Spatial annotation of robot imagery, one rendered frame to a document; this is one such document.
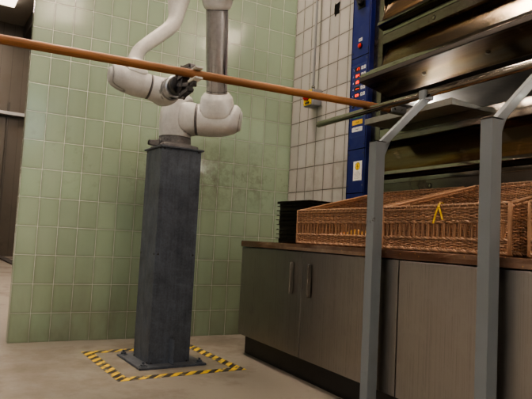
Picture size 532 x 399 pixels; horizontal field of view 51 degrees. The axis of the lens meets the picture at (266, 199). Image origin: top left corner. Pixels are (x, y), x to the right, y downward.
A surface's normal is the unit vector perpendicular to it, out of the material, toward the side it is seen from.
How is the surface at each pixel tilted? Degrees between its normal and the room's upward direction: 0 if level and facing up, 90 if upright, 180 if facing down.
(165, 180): 90
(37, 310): 90
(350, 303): 90
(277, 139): 90
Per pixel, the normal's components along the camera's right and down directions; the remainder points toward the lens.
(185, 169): 0.54, -0.04
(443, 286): -0.88, -0.08
